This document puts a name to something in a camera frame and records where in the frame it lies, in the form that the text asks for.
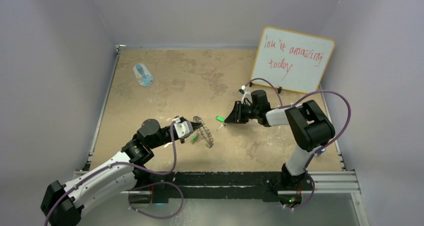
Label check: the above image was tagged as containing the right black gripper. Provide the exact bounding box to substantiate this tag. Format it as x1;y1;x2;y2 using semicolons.
224;101;259;124

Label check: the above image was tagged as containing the green tag key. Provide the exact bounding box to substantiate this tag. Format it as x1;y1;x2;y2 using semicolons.
215;116;226;131
190;133;200;144

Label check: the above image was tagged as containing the metal disc with keyrings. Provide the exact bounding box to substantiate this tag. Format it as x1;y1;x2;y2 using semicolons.
193;116;214;149

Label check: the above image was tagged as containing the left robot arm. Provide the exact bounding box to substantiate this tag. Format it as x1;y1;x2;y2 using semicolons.
40;116;203;225

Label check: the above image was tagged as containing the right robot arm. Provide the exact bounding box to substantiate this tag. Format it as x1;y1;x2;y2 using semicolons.
224;90;336;189

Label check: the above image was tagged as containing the black base beam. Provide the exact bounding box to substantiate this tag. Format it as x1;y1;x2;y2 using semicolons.
116;171;314;204

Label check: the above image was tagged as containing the blue white blister package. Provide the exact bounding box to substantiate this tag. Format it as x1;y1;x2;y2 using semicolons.
133;63;154;87

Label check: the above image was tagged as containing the blue cap stamp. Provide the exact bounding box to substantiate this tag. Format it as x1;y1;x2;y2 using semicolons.
315;148;326;156

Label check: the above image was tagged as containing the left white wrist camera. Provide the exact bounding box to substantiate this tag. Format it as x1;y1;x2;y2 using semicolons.
172;117;193;139

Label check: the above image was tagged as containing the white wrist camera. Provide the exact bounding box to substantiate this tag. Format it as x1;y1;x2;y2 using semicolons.
239;85;252;105
172;117;193;139

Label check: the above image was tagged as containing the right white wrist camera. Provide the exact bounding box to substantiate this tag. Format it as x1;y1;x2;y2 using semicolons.
239;85;252;105

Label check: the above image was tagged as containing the whiteboard with yellow frame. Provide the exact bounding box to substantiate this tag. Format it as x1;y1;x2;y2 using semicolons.
250;27;336;93

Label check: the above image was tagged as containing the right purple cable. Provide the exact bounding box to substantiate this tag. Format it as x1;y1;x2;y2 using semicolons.
243;78;352;211

